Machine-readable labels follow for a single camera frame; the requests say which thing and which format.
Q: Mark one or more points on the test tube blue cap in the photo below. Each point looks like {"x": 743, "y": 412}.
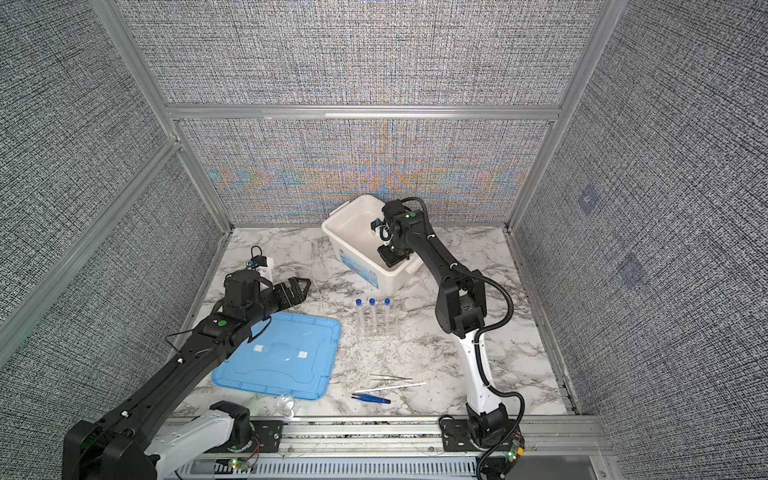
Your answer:
{"x": 360, "y": 318}
{"x": 387, "y": 308}
{"x": 373, "y": 317}

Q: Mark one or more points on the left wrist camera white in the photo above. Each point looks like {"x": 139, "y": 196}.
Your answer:
{"x": 263, "y": 265}

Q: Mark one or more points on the white plastic storage bin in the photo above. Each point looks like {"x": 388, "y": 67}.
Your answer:
{"x": 355, "y": 245}

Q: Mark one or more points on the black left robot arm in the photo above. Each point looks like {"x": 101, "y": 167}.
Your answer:
{"x": 119, "y": 444}

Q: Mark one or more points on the blue plastic bin lid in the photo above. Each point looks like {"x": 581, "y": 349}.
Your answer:
{"x": 295, "y": 356}

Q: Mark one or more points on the aluminium enclosure frame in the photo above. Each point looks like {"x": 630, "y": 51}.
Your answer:
{"x": 147, "y": 145}

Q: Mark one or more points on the clear test tube rack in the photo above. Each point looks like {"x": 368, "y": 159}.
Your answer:
{"x": 395, "y": 332}

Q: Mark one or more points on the thin metal tweezers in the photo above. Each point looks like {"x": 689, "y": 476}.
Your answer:
{"x": 388, "y": 378}

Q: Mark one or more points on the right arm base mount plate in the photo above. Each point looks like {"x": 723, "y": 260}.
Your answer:
{"x": 460, "y": 434}

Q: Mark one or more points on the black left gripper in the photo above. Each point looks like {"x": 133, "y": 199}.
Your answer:
{"x": 282, "y": 290}

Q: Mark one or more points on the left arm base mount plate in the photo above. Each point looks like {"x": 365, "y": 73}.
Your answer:
{"x": 266, "y": 437}

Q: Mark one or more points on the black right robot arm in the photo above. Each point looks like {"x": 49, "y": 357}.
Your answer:
{"x": 460, "y": 309}

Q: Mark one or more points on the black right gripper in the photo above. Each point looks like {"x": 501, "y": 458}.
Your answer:
{"x": 390, "y": 260}

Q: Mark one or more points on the white plastic pipette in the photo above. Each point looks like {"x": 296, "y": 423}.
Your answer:
{"x": 390, "y": 388}

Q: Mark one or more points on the aluminium front rail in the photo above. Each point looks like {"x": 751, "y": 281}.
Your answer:
{"x": 388, "y": 447}

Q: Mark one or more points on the blue plastic tweezers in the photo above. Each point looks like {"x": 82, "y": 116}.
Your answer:
{"x": 370, "y": 398}

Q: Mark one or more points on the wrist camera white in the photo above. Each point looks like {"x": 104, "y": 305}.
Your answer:
{"x": 263, "y": 265}
{"x": 379, "y": 227}

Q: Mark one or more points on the small clear glass flask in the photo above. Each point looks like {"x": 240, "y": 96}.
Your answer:
{"x": 285, "y": 405}

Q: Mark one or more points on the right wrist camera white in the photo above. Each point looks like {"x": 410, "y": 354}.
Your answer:
{"x": 379, "y": 227}

